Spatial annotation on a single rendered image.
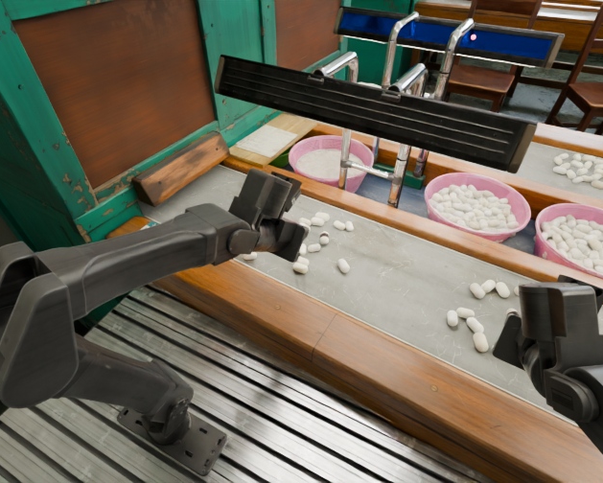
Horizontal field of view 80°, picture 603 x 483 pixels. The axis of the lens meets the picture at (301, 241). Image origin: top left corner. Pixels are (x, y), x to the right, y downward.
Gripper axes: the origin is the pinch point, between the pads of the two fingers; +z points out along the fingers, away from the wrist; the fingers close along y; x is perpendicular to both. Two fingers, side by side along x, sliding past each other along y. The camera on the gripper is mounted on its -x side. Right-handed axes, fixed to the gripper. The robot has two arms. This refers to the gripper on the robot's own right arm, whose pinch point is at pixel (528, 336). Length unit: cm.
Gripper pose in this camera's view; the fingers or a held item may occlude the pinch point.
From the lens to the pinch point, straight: 68.4
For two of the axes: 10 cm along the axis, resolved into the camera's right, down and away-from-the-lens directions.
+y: -8.5, -3.6, 3.8
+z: 4.0, 0.1, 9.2
